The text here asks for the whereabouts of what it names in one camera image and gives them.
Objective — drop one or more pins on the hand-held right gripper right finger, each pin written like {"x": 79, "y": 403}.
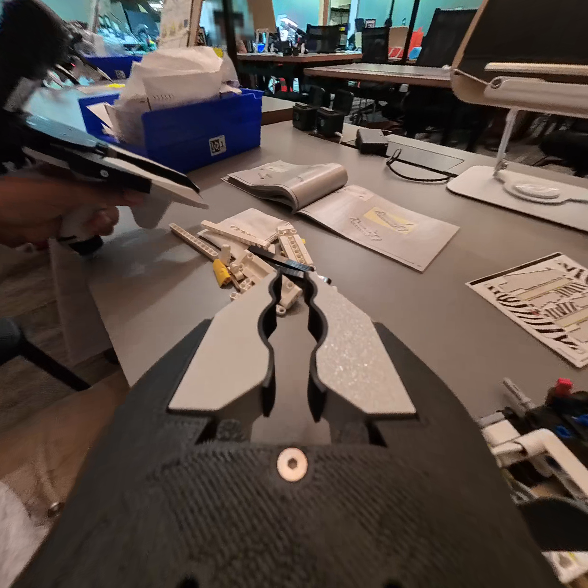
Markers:
{"x": 363, "y": 363}

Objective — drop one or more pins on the zebra sticker sheet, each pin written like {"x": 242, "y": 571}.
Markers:
{"x": 537, "y": 303}

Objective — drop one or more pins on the yellow lego piece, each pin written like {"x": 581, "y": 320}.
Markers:
{"x": 221, "y": 272}

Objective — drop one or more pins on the white tablet stand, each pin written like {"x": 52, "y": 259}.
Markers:
{"x": 505, "y": 193}

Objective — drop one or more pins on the black office chair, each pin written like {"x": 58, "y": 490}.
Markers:
{"x": 46, "y": 363}

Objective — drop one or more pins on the background wooden table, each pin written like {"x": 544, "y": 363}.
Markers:
{"x": 376, "y": 73}

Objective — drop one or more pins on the person's left hand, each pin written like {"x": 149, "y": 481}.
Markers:
{"x": 36, "y": 206}

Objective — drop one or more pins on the instruction booklet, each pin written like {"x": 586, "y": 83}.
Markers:
{"x": 367, "y": 225}

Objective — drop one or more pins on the wood-backed poster board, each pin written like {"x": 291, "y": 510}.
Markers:
{"x": 177, "y": 23}

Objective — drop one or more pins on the pile of white lego pieces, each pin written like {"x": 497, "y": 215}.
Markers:
{"x": 252, "y": 271}

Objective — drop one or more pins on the black lego beam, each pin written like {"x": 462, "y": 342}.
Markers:
{"x": 280, "y": 264}

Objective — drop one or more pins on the yellow zebra lego model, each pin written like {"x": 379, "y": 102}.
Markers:
{"x": 533, "y": 441}

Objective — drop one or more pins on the blue plastic bin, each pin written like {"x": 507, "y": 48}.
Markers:
{"x": 110, "y": 64}
{"x": 197, "y": 133}

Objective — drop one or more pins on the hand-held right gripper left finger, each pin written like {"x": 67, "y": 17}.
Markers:
{"x": 220, "y": 363}

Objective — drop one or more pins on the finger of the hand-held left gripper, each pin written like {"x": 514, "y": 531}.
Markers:
{"x": 174, "y": 197}
{"x": 147, "y": 171}

